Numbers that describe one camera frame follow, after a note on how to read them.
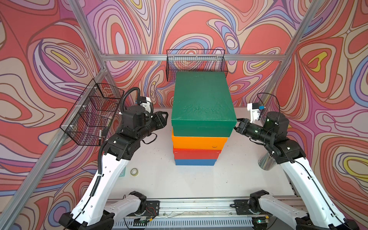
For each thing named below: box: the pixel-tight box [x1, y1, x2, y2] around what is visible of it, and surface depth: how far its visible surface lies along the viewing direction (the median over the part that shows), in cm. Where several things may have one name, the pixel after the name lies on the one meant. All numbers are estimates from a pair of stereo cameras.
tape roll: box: [130, 167, 139, 177], surface depth 88 cm
